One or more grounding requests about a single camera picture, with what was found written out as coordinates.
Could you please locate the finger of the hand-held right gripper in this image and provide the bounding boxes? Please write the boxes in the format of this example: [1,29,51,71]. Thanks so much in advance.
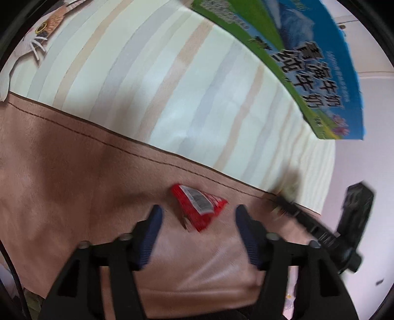
[273,191,340,247]

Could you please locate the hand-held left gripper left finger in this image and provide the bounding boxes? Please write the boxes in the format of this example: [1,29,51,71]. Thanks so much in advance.
[39,205,164,320]

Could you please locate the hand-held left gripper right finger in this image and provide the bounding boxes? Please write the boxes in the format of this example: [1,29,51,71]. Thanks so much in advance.
[235,205,360,320]

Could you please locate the small red snack packet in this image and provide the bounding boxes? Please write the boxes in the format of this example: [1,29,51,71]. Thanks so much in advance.
[170,184,229,233]

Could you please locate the blue printed milk carton box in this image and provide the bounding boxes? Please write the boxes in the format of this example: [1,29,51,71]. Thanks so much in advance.
[189,0,367,141]

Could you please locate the striped cat print bedsheet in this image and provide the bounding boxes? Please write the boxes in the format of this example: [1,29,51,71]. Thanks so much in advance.
[0,0,336,314]

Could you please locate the black cable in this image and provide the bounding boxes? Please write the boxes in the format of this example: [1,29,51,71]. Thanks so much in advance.
[0,240,28,320]

